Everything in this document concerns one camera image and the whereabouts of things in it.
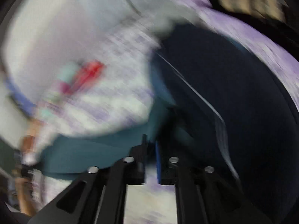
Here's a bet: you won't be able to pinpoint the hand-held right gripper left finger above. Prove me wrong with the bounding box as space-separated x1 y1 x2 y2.
27 133 148 224

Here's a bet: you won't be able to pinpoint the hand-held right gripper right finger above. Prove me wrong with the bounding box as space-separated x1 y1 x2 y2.
155 141 274 224

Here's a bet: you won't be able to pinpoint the dark navy pants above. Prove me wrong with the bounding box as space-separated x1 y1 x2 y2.
39 23 298 224

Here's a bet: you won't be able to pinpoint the person's left forearm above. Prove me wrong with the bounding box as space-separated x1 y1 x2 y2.
13 177 36 216

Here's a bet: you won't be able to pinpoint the white purple printed blanket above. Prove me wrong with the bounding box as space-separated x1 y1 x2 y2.
0 0 299 224

